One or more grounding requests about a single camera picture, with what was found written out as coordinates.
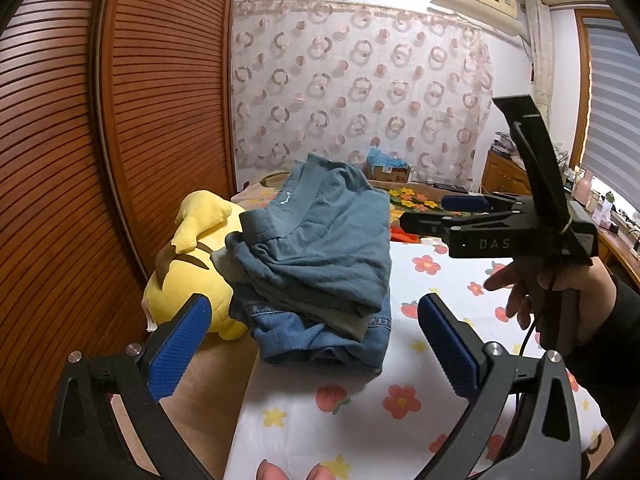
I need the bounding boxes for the teal green pants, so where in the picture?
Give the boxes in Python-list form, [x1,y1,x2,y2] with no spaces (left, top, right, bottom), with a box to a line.
[226,154,392,318]

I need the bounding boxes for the black sleeved right forearm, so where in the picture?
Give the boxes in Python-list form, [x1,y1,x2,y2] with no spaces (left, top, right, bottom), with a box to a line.
[566,278,639,440]

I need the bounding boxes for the right hand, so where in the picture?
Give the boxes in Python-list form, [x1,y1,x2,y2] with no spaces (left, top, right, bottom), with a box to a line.
[482,257,618,346]

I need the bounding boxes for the left hand fingertips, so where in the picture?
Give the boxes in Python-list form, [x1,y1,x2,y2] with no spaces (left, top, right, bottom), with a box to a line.
[255,460,335,480]

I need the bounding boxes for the wooden sideboard cabinet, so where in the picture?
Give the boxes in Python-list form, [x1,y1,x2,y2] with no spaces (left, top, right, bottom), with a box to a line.
[480,151,639,292]

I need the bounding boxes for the clutter on cabinet top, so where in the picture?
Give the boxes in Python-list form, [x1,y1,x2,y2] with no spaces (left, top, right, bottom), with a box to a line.
[489,131,639,258]

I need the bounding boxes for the cardboard box with blue item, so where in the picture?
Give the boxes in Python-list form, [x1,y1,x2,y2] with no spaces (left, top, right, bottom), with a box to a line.
[363,148,411,183]

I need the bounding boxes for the grey window blind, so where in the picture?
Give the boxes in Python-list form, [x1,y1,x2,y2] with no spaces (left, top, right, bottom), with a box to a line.
[582,18,640,208]

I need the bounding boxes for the yellow plush toy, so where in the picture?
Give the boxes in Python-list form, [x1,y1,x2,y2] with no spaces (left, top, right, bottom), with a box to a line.
[141,190,246,341]

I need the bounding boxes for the olive folded pants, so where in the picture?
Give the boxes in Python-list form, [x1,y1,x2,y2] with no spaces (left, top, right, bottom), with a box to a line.
[210,248,370,341]

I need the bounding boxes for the upper folded blue jeans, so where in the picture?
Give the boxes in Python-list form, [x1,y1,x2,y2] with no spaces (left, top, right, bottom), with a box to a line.
[229,288,392,375]

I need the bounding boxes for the white strawberry flower blanket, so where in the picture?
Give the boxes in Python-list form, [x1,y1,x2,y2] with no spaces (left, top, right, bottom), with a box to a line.
[221,236,609,480]

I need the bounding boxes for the circle patterned sheer curtain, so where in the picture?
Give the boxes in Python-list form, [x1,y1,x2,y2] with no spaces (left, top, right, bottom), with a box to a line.
[231,0,494,187]

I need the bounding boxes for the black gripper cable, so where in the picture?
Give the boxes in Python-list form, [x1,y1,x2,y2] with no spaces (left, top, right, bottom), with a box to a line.
[516,268,561,359]

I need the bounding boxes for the white wall air conditioner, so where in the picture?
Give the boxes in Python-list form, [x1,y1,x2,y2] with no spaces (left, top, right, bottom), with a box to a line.
[432,0,525,37]

